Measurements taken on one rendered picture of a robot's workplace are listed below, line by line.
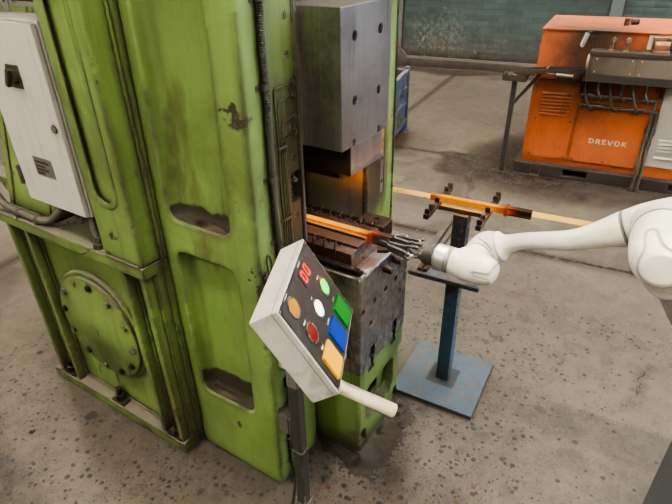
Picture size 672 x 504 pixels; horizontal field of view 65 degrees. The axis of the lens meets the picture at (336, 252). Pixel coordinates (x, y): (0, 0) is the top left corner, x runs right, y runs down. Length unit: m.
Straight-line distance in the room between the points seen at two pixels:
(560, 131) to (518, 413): 3.08
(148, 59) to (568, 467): 2.21
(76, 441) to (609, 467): 2.32
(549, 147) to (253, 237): 3.97
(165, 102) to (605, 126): 4.08
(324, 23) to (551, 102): 3.75
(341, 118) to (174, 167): 0.58
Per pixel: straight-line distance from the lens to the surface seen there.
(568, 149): 5.23
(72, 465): 2.68
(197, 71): 1.60
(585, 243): 1.62
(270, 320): 1.21
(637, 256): 1.39
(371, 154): 1.77
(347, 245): 1.86
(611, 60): 4.87
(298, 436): 1.72
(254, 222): 1.56
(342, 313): 1.49
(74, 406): 2.93
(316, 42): 1.57
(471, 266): 1.72
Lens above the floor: 1.92
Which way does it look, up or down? 31 degrees down
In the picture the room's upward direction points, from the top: 1 degrees counter-clockwise
